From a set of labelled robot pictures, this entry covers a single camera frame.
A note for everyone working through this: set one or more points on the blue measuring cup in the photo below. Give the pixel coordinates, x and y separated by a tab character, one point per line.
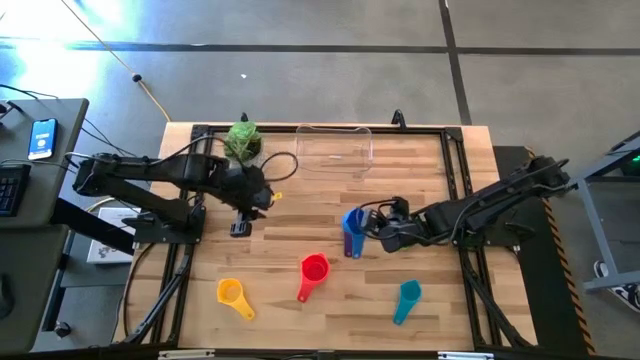
354	222

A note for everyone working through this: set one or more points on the clear plastic basket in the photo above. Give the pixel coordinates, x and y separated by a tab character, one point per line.
334	150

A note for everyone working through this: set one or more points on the grey side desk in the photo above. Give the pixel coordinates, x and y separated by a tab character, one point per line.
45	240

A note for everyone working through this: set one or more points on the purple measuring cup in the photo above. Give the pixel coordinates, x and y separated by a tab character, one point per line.
348	245

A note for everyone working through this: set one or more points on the black hazard-striped floor mat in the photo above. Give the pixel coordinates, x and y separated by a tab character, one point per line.
540	300

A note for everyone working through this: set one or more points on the black caster wheel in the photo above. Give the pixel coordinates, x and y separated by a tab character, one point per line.
62	329

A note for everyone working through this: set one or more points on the black keyboard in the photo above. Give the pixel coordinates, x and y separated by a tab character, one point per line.
12	190

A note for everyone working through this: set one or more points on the white printed paper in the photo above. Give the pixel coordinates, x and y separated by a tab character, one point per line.
102	252

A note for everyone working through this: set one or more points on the orange measuring cup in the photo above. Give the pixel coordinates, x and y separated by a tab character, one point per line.
302	298

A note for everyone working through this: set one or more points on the potted succulent patterned pot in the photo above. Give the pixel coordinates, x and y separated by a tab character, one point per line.
242	140

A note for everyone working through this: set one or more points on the black rounded desk object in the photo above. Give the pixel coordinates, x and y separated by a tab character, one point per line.
5	300

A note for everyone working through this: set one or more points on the teal measuring cup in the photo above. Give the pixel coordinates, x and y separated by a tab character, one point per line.
409	292

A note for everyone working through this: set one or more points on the person's shoe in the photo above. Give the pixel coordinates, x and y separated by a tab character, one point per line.
625	290

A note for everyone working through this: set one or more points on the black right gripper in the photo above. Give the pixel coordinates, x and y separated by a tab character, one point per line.
400	232

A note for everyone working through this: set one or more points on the yellow gripper tag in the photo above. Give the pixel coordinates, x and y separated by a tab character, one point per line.
277	196

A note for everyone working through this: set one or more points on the red measuring cup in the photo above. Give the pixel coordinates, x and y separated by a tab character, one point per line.
315	270

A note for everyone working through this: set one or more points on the silver metal bracket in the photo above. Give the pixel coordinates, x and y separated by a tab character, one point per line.
186	354
465	355

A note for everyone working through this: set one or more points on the grey metal stand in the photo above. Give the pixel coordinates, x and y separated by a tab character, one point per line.
599	227

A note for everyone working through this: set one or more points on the black clamp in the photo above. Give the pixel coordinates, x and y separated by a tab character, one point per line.
398	117
244	118

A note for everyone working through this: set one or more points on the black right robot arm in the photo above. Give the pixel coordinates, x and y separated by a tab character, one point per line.
480	205

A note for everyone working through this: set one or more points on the dark device green light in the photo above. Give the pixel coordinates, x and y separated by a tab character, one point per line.
632	160

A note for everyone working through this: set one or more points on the yellow measuring cup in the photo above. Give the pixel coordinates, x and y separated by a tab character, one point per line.
230	292

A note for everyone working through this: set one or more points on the smartphone with blue screen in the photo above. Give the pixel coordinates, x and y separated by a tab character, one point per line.
43	138

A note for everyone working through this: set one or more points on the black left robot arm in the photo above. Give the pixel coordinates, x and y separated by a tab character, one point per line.
200	170

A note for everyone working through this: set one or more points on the black aluminium table frame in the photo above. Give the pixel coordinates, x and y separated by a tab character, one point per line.
415	131

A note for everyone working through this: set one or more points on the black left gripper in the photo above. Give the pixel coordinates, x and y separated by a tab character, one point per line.
247	187

